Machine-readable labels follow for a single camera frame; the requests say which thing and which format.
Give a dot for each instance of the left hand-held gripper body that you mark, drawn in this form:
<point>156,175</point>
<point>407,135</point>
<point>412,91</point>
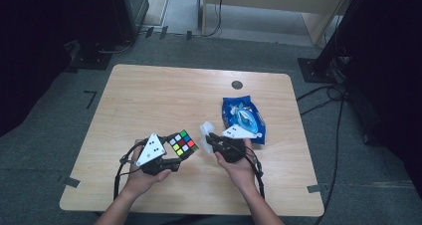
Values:
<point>151,152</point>

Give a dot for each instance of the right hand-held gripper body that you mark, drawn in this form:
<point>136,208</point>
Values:
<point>232,150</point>

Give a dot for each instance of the white wet wipe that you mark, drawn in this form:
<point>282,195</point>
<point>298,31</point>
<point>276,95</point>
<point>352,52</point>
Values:
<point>206,128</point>
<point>236,111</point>

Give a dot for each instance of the multicoloured puzzle cube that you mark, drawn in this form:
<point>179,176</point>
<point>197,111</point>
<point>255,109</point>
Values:
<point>183,144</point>

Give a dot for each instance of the blue wet wipes packet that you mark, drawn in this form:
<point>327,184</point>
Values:
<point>229,103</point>

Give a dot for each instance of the person's right hand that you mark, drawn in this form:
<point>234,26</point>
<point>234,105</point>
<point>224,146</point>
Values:
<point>240,173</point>

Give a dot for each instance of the person's left hand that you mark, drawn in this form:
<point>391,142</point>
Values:
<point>141,181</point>

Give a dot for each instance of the black round table grommet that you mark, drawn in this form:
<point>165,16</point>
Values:
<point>237,85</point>

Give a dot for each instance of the black floor tape strip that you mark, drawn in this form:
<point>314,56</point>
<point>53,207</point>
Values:
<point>189,35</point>
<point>149,32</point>
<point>163,32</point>

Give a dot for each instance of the black metal stand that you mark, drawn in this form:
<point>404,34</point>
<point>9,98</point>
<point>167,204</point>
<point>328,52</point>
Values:
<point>318,69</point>

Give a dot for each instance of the dark cabinet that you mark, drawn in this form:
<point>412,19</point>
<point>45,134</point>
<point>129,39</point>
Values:
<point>139,2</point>

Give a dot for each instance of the black curtain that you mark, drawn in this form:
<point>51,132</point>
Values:
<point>398,85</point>
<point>33,52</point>

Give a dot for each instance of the black stand base plate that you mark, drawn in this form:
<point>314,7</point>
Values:
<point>89,60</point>

